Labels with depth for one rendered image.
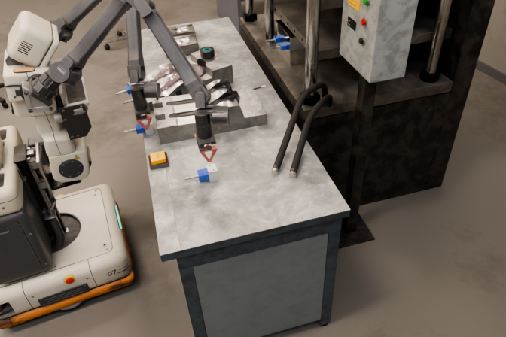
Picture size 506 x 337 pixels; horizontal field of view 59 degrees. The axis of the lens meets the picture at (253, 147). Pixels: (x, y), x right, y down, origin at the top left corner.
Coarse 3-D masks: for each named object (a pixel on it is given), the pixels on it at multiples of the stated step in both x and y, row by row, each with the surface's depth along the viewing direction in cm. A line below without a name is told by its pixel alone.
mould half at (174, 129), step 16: (176, 96) 215; (240, 96) 218; (256, 96) 217; (160, 112) 204; (176, 112) 204; (240, 112) 201; (256, 112) 206; (160, 128) 194; (176, 128) 196; (192, 128) 199; (224, 128) 203; (240, 128) 206; (160, 144) 199
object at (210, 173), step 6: (204, 168) 179; (210, 168) 176; (216, 168) 176; (198, 174) 176; (204, 174) 176; (210, 174) 175; (216, 174) 176; (204, 180) 177; (210, 180) 177; (216, 180) 178
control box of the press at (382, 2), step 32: (352, 0) 180; (384, 0) 160; (416, 0) 164; (352, 32) 186; (384, 32) 168; (352, 64) 192; (384, 64) 177; (352, 160) 226; (352, 192) 236; (352, 224) 252
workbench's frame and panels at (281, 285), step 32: (320, 224) 166; (160, 256) 150; (192, 256) 158; (224, 256) 162; (256, 256) 168; (288, 256) 173; (320, 256) 178; (192, 288) 168; (224, 288) 174; (256, 288) 180; (288, 288) 186; (320, 288) 192; (192, 320) 181; (224, 320) 187; (256, 320) 194; (288, 320) 201; (320, 320) 209
